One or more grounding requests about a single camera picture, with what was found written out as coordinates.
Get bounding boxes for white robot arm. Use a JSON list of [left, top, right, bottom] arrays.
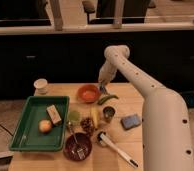
[[98, 45, 194, 171]]

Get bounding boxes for blue sponge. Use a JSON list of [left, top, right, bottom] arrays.
[[121, 114, 141, 130]]

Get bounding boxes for dark brown bowl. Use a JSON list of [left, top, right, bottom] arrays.
[[63, 132, 92, 161]]

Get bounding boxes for tan wooden block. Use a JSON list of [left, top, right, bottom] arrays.
[[46, 105, 62, 125]]

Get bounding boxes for metal cup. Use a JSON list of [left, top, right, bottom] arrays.
[[103, 106, 115, 123]]

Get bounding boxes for white handled brush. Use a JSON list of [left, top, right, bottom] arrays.
[[97, 131, 139, 168]]

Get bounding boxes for yellow apple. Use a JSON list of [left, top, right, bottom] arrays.
[[38, 120, 52, 133]]

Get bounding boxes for metal fork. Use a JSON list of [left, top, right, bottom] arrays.
[[68, 121, 85, 159]]

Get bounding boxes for black cable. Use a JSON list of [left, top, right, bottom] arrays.
[[0, 116, 14, 137]]

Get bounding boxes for white paper cup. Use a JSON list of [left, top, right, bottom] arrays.
[[34, 78, 48, 94]]

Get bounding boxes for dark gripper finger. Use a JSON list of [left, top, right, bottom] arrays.
[[99, 83, 103, 92], [102, 85, 109, 95]]

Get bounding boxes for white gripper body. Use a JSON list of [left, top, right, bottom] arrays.
[[98, 61, 117, 85]]

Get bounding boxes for dark blue floor object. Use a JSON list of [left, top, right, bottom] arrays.
[[183, 93, 194, 108]]

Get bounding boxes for red orange bowl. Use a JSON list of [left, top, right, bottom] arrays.
[[77, 84, 100, 103]]

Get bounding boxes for green plastic tray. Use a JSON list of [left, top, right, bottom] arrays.
[[9, 96, 69, 152]]

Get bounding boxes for green cup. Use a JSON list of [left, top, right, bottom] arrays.
[[68, 110, 80, 125]]

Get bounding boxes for yellow banana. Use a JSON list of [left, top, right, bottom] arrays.
[[91, 107, 99, 129]]

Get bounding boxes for brown pine cone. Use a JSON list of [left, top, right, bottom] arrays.
[[80, 117, 95, 135]]

